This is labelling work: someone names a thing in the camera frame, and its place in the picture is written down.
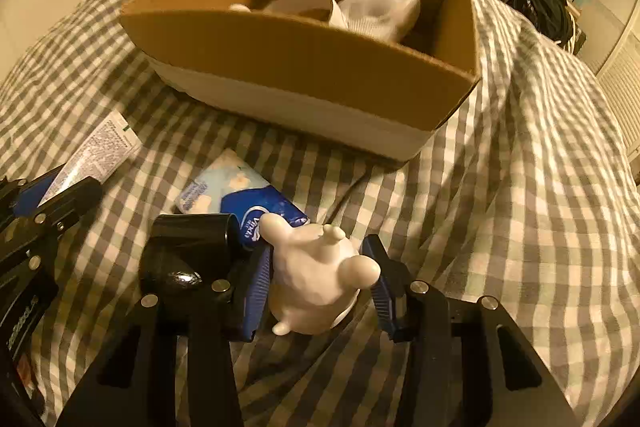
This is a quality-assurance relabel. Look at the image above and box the white printed tube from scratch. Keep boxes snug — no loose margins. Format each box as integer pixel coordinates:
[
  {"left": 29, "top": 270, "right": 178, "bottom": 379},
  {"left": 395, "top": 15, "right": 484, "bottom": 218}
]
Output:
[{"left": 37, "top": 111, "right": 143, "bottom": 208}]

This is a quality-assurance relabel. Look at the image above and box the black cylinder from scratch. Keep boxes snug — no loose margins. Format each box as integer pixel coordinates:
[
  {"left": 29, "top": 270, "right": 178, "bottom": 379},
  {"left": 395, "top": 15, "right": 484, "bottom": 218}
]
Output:
[{"left": 137, "top": 213, "right": 246, "bottom": 323}]

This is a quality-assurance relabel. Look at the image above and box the white slatted panel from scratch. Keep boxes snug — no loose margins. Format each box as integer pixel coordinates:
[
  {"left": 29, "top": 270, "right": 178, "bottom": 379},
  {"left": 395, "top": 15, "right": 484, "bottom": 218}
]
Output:
[{"left": 595, "top": 42, "right": 640, "bottom": 142}]

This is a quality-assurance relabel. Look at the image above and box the blue tissue pack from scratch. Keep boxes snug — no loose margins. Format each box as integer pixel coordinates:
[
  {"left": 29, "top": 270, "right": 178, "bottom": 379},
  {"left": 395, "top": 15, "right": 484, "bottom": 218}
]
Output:
[{"left": 175, "top": 148, "right": 312, "bottom": 254}]

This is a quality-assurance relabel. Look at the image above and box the checked blanket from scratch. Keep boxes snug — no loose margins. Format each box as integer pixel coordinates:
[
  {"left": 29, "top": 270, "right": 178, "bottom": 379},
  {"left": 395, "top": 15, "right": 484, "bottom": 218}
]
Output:
[{"left": 0, "top": 0, "right": 638, "bottom": 427}]

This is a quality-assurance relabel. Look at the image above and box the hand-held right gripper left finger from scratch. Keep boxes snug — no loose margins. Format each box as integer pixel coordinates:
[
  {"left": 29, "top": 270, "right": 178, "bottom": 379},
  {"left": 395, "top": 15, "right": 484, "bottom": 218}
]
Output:
[{"left": 55, "top": 244, "right": 275, "bottom": 427}]

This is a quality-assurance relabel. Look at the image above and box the pile of black clothes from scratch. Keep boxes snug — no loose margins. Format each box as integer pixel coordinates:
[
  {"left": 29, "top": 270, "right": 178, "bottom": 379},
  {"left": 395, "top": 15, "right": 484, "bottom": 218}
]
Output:
[{"left": 505, "top": 0, "right": 586, "bottom": 52}]

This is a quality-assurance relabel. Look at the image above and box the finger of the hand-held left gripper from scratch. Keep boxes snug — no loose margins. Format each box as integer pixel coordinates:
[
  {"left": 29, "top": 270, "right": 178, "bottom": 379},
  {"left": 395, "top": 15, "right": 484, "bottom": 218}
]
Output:
[
  {"left": 0, "top": 176, "right": 105, "bottom": 280},
  {"left": 0, "top": 164, "right": 67, "bottom": 228}
]

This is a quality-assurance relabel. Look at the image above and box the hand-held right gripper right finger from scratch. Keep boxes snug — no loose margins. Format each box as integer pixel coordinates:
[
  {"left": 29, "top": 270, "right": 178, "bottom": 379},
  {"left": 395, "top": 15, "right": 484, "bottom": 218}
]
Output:
[{"left": 360, "top": 234, "right": 583, "bottom": 427}]

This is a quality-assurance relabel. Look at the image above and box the white figurine toy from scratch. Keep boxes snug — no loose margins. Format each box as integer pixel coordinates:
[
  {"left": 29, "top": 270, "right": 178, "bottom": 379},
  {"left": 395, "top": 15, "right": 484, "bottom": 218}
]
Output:
[{"left": 260, "top": 212, "right": 383, "bottom": 337}]

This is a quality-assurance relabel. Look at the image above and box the cardboard box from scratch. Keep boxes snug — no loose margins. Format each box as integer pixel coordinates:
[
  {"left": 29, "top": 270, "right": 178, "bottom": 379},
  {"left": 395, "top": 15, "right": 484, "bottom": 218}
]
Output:
[{"left": 119, "top": 0, "right": 483, "bottom": 164}]

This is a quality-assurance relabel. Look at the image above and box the black cable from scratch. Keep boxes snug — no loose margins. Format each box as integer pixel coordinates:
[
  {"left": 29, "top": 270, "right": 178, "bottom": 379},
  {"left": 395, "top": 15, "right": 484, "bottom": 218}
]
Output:
[{"left": 327, "top": 169, "right": 373, "bottom": 225}]

